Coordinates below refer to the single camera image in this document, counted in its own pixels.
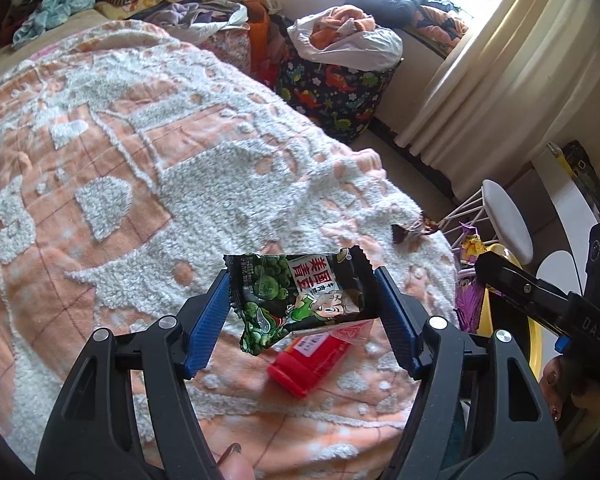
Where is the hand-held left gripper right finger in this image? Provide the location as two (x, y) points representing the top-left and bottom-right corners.
(375, 266), (566, 480)

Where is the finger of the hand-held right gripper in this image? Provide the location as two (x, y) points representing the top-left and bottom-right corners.
(474, 250), (581, 333)

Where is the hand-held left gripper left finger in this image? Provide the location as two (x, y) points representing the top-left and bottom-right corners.
(35, 269), (233, 480)

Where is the purple snack wrapper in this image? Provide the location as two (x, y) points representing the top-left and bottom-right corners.
(452, 222), (492, 333)

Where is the yellow bin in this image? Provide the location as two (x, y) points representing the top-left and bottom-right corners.
(482, 242), (543, 383)

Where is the green snack packet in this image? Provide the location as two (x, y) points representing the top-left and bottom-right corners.
(223, 245), (376, 357)

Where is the person's right hand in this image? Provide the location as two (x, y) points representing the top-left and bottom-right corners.
(539, 357), (581, 423)

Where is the person's left hand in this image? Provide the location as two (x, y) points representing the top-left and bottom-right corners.
(219, 441), (255, 480)

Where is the white rounded cabinet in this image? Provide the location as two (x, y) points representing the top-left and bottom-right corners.
(536, 250), (588, 311)

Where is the brown snack wrapper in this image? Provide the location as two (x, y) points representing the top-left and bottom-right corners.
(391, 214), (438, 245)

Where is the red tube packet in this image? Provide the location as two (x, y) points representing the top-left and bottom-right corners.
(266, 320), (372, 400)

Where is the camouflage bag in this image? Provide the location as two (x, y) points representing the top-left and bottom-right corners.
(562, 140), (600, 211)

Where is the yellow flat item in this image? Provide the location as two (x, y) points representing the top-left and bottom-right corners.
(546, 142), (577, 181)

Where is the peach white fleece blanket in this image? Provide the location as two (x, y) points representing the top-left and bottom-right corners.
(0, 17), (461, 480)

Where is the wide cream curtain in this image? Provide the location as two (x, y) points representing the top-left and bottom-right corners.
(395, 0), (600, 201)

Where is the dinosaur print bag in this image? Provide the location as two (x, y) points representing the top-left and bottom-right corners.
(275, 57), (396, 143)

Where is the orange patterned blanket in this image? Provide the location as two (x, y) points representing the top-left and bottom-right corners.
(415, 2), (471, 41)

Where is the pink floral bag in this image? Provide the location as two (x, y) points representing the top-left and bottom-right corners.
(200, 25), (253, 73)

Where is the white plastic bag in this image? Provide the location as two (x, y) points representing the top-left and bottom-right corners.
(286, 7), (403, 68)

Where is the orange bag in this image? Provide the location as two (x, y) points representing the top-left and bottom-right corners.
(242, 0), (272, 83)

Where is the orange fleece cloth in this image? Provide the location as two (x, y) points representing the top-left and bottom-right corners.
(310, 5), (376, 51)

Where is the lavender white cloth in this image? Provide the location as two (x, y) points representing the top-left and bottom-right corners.
(152, 1), (248, 43)

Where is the teal cloth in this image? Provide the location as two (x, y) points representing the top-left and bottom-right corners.
(12, 0), (97, 47)

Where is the white wire-leg stool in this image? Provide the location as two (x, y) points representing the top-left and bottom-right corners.
(439, 179), (534, 267)

